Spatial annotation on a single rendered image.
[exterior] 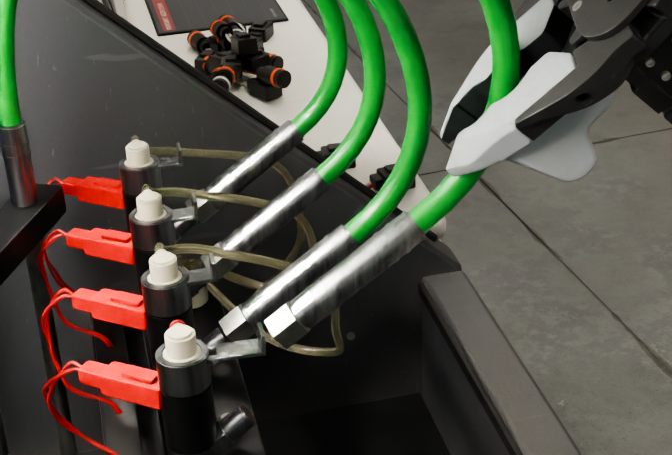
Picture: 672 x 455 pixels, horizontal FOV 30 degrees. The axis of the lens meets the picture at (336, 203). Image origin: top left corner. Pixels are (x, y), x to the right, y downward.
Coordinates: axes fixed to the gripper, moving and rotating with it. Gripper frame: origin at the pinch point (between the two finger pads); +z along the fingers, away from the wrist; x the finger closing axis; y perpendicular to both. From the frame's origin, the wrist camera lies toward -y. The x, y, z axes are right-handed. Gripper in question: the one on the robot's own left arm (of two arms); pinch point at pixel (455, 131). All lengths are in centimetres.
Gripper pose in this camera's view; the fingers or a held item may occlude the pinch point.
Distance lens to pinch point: 64.4
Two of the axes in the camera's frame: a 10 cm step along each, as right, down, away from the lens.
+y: 7.5, 4.9, 4.5
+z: -6.6, 5.9, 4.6
